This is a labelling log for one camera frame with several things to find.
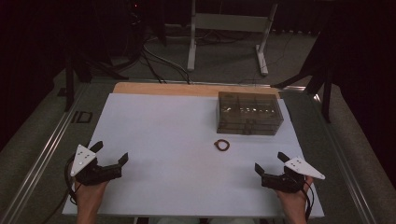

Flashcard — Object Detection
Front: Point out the left hand-held gripper black cable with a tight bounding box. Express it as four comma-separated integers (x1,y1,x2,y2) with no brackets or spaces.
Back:
41,155,82,224

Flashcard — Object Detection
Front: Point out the bundle of floor cables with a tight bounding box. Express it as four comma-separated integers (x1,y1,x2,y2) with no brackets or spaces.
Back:
92,31,192,86

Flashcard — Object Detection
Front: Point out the white board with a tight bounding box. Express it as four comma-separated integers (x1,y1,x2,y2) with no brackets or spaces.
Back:
61,92,325,218

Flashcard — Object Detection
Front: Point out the smoky transparent drawer box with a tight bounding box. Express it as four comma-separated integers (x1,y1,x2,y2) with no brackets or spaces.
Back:
216,91,285,136

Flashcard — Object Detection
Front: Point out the white metal stand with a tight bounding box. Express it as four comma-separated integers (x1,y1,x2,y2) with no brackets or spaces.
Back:
186,0,279,77

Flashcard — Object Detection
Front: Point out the dark curtain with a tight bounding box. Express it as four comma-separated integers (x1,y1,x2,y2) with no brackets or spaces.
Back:
0,0,74,152
328,0,396,189

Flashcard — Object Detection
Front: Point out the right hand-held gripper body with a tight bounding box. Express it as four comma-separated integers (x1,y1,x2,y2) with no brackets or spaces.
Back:
261,156,327,194

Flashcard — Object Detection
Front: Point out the black stand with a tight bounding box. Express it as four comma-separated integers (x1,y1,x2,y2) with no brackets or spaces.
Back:
62,52,130,113
270,27,335,123

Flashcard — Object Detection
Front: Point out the brown bracelet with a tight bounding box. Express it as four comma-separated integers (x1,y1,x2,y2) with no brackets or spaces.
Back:
213,138,231,152

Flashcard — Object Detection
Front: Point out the person's right hand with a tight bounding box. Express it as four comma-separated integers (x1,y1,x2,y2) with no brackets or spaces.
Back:
275,175,315,212

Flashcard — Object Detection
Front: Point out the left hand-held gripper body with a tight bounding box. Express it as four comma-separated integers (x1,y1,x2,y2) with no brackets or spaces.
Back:
70,144,123,187

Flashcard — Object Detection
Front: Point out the person's left hand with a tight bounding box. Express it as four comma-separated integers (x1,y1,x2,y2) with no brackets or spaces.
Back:
74,181,108,205

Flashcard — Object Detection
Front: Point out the right hand-held gripper black cable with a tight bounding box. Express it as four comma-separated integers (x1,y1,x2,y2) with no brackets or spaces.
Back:
302,178,315,222

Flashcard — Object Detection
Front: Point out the hand-held gripper black cable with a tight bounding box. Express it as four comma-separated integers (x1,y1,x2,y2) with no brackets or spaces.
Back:
302,178,315,222
41,155,82,224

